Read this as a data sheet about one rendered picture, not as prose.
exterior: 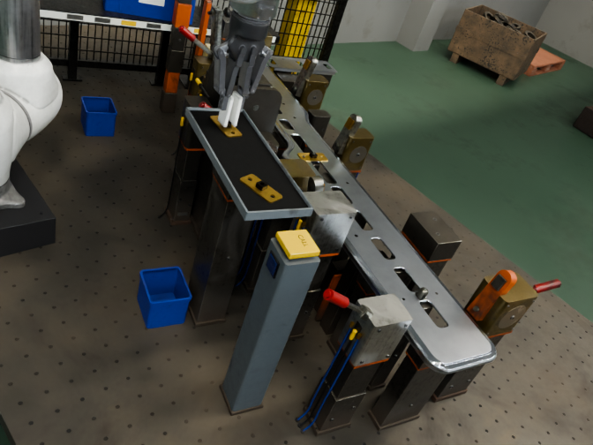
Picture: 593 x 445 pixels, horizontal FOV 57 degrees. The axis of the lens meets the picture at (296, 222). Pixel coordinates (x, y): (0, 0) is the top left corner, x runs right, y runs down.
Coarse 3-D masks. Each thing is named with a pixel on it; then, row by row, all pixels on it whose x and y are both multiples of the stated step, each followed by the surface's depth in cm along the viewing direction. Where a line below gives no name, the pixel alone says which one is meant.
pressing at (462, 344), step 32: (288, 96) 179; (352, 192) 143; (352, 224) 132; (384, 224) 136; (352, 256) 122; (416, 256) 129; (384, 288) 116; (416, 320) 111; (448, 320) 114; (448, 352) 107; (480, 352) 109
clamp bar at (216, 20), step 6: (216, 6) 162; (210, 12) 161; (216, 12) 160; (222, 12) 162; (228, 12) 162; (216, 18) 161; (216, 24) 163; (216, 30) 164; (216, 36) 165; (210, 42) 169; (216, 42) 167; (210, 48) 170
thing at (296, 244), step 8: (280, 232) 95; (288, 232) 95; (296, 232) 96; (304, 232) 97; (280, 240) 94; (288, 240) 94; (296, 240) 94; (304, 240) 95; (312, 240) 96; (288, 248) 92; (296, 248) 93; (304, 248) 93; (312, 248) 94; (288, 256) 92; (296, 256) 92; (304, 256) 93; (312, 256) 94
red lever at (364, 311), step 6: (324, 294) 90; (330, 294) 90; (336, 294) 91; (330, 300) 90; (336, 300) 91; (342, 300) 92; (348, 300) 94; (342, 306) 93; (348, 306) 95; (354, 306) 96; (360, 306) 99; (366, 306) 99; (360, 312) 98; (366, 312) 98; (366, 318) 99
